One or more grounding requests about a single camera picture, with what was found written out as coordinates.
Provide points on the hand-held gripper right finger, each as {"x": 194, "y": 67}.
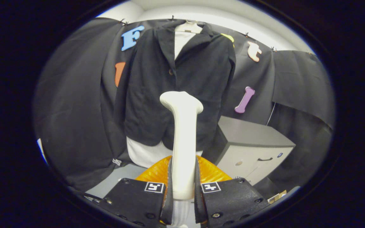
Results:
{"x": 230, "y": 199}

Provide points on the white clothes hanger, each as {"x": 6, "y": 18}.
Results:
{"x": 190, "y": 29}

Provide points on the grey cabinet with dark top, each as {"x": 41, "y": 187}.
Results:
{"x": 249, "y": 133}

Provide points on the white cloth tie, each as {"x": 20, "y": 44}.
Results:
{"x": 117, "y": 161}

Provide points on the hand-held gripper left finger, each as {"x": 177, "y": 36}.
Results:
{"x": 131, "y": 199}

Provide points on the white undershirt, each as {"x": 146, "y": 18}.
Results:
{"x": 144, "y": 153}

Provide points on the black jacket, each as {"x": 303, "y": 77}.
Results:
{"x": 150, "y": 95}

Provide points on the white garment steamer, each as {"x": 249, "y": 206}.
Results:
{"x": 184, "y": 142}

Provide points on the cardboard box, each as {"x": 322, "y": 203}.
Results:
{"x": 276, "y": 198}

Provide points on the black backdrop cloth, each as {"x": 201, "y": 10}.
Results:
{"x": 74, "y": 104}

